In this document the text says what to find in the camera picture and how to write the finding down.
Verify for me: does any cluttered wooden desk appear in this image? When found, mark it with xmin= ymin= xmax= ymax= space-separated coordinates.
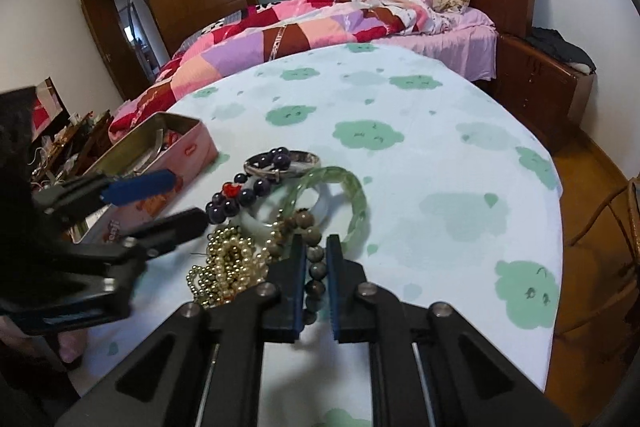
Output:
xmin=30 ymin=109 xmax=113 ymax=188

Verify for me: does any white jade bangle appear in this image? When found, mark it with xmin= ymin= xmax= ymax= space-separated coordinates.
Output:
xmin=239 ymin=187 xmax=331 ymax=240

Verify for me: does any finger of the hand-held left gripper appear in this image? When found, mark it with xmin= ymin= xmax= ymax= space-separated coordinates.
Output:
xmin=32 ymin=170 xmax=177 ymax=221
xmin=75 ymin=208 xmax=209 ymax=259

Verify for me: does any pink tin box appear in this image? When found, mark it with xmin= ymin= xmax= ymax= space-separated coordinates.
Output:
xmin=67 ymin=112 xmax=219 ymax=245

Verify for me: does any brown wooden bead bracelet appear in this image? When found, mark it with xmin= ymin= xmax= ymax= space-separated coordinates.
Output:
xmin=265 ymin=209 xmax=331 ymax=325

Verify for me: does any black flat screen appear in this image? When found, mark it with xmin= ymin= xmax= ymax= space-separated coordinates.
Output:
xmin=31 ymin=77 xmax=71 ymax=142

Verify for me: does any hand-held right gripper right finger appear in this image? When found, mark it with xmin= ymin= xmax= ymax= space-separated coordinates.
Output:
xmin=327 ymin=233 xmax=573 ymax=427

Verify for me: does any pink bed sheet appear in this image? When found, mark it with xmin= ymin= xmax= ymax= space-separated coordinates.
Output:
xmin=370 ymin=4 xmax=501 ymax=82

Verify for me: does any rattan chair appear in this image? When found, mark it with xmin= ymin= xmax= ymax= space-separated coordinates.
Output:
xmin=565 ymin=177 xmax=640 ymax=343

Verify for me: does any green twisted jade bangle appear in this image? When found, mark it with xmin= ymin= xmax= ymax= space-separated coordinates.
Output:
xmin=277 ymin=166 xmax=369 ymax=253

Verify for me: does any wooden nightstand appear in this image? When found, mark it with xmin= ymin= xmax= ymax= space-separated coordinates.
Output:
xmin=495 ymin=32 xmax=596 ymax=152

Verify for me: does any silver bangle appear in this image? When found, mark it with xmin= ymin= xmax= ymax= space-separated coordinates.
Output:
xmin=244 ymin=150 xmax=322 ymax=182

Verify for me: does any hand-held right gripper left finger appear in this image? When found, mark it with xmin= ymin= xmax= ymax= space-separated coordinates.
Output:
xmin=55 ymin=234 xmax=308 ymax=427

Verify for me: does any cream pearl necklace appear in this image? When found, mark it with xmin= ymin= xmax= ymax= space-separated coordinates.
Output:
xmin=207 ymin=227 xmax=283 ymax=293

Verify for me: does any person's left hand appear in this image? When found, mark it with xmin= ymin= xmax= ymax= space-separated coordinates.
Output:
xmin=59 ymin=332 xmax=85 ymax=364

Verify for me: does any dark purple bead bracelet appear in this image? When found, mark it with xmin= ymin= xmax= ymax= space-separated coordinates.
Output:
xmin=205 ymin=147 xmax=293 ymax=225

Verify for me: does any dark folded clothing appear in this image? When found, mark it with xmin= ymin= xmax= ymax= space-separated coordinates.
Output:
xmin=525 ymin=26 xmax=597 ymax=75

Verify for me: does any patchwork quilt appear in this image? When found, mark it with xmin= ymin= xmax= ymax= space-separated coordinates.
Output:
xmin=107 ymin=0 xmax=451 ymax=142

